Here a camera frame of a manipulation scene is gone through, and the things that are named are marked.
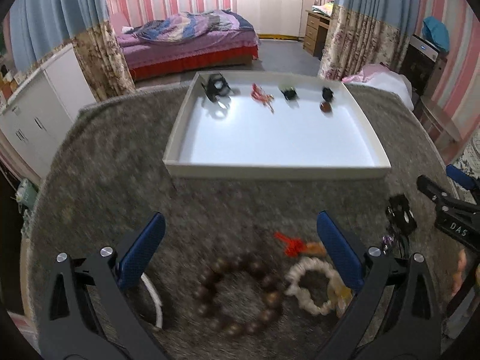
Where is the white bangle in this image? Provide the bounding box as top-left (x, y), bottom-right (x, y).
top-left (141, 273), bottom-right (163, 329)

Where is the wooden side table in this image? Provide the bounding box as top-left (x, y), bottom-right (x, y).
top-left (414, 97), bottom-right (461, 151)

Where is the red cord gold charm bracelet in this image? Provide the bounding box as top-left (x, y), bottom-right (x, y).
top-left (250, 82), bottom-right (276, 115)

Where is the right blue floral curtain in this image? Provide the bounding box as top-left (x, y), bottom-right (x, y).
top-left (318, 0), bottom-right (420, 80)

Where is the wooden desk with drawers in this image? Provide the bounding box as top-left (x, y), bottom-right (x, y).
top-left (303, 10), bottom-right (330, 59)

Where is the black appliance with panel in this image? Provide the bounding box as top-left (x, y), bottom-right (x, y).
top-left (399, 35), bottom-right (448, 98)

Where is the striped purple quilt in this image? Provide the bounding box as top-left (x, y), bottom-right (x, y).
top-left (128, 10), bottom-right (254, 43)

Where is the jade pendant black cord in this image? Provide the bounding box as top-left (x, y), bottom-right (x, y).
top-left (279, 86), bottom-right (300, 103)

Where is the brown teardrop pendant black cord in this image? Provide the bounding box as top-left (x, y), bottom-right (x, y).
top-left (319, 86), bottom-right (335, 114)

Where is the black hair claw clip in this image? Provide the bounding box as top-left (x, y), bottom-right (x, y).
top-left (202, 73), bottom-right (232, 102)

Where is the blue cloth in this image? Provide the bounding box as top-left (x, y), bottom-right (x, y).
top-left (421, 16), bottom-right (450, 53)

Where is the white and pink bag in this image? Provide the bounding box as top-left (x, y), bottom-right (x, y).
top-left (342, 63), bottom-right (414, 111)

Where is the white shell bead bracelet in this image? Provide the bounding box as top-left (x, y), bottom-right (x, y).
top-left (284, 256), bottom-right (353, 318)

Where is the left blue floral curtain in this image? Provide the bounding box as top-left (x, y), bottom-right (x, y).
top-left (1, 0), bottom-right (135, 102)

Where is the right hand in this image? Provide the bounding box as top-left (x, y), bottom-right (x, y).
top-left (451, 248), bottom-right (479, 296)

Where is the orange pendant red cord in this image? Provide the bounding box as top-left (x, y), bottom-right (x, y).
top-left (273, 231), bottom-right (327, 259)

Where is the bed with purple cover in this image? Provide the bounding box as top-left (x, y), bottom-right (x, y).
top-left (116, 30), bottom-right (260, 81)

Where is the white shallow tray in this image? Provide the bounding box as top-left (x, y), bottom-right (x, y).
top-left (163, 70), bottom-right (391, 180)

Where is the blue floral curtain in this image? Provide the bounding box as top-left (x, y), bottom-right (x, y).
top-left (1, 0), bottom-right (135, 102)
top-left (318, 0), bottom-right (420, 80)

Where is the dark wooden bead bracelet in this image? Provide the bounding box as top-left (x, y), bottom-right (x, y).
top-left (193, 254), bottom-right (285, 338)

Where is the white cabinet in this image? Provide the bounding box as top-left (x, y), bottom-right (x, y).
top-left (1, 45), bottom-right (96, 178)

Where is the pink pillow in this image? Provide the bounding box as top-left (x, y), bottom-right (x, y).
top-left (110, 12), bottom-right (132, 37)

